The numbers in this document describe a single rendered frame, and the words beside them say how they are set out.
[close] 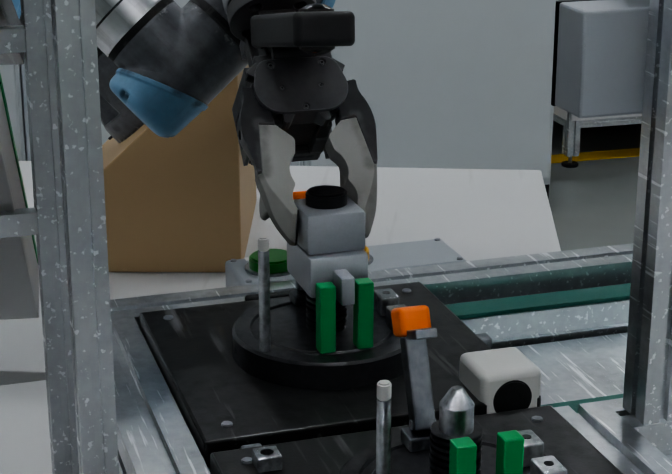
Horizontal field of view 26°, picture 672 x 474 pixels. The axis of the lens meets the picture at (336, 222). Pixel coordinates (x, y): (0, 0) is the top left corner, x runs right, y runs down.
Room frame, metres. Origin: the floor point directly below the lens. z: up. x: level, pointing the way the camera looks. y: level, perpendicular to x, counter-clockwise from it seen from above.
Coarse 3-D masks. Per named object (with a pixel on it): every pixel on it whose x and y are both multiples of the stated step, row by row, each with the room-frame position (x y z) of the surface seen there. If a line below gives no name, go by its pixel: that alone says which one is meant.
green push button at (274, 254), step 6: (270, 252) 1.22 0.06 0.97; (276, 252) 1.22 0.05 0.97; (282, 252) 1.22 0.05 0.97; (252, 258) 1.21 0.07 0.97; (270, 258) 1.21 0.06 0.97; (276, 258) 1.21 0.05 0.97; (282, 258) 1.21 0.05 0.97; (252, 264) 1.20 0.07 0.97; (270, 264) 1.20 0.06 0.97; (276, 264) 1.20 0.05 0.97; (282, 264) 1.20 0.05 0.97; (270, 270) 1.19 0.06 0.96; (276, 270) 1.19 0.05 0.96; (282, 270) 1.20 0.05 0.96
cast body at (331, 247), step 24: (312, 192) 1.00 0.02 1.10; (336, 192) 1.00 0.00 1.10; (312, 216) 0.97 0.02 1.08; (336, 216) 0.98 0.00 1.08; (360, 216) 0.98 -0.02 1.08; (312, 240) 0.97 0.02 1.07; (336, 240) 0.98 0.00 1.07; (360, 240) 0.98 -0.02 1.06; (288, 264) 1.02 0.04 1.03; (312, 264) 0.97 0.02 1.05; (336, 264) 0.97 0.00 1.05; (360, 264) 0.98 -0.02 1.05; (312, 288) 0.97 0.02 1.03; (336, 288) 0.96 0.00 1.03
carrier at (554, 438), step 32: (384, 384) 0.71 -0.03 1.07; (384, 416) 0.71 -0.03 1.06; (448, 416) 0.75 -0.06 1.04; (480, 416) 0.89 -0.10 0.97; (512, 416) 0.89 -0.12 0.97; (544, 416) 0.89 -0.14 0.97; (288, 448) 0.84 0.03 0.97; (320, 448) 0.84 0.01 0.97; (352, 448) 0.84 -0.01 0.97; (384, 448) 0.71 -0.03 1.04; (416, 448) 0.80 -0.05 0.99; (448, 448) 0.75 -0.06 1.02; (480, 448) 0.76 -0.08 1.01; (512, 448) 0.72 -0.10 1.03; (544, 448) 0.84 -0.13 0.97; (576, 448) 0.84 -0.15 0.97
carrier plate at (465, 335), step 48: (384, 288) 1.14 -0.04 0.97; (144, 336) 1.06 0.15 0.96; (192, 336) 1.03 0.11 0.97; (192, 384) 0.94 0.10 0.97; (240, 384) 0.94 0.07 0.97; (432, 384) 0.94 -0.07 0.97; (192, 432) 0.89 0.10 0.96; (240, 432) 0.87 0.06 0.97; (288, 432) 0.87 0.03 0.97; (336, 432) 0.88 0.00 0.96
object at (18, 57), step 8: (0, 0) 0.87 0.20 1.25; (8, 0) 0.92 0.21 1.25; (0, 8) 0.88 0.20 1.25; (8, 8) 0.92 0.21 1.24; (0, 16) 0.89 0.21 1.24; (8, 16) 0.92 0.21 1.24; (16, 16) 0.97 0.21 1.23; (0, 24) 0.91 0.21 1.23; (8, 24) 0.91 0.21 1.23; (16, 24) 0.97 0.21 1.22; (0, 56) 0.98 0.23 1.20; (8, 56) 0.98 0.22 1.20; (16, 56) 0.99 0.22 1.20; (0, 64) 1.00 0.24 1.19; (8, 64) 1.01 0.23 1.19; (16, 64) 1.01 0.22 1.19
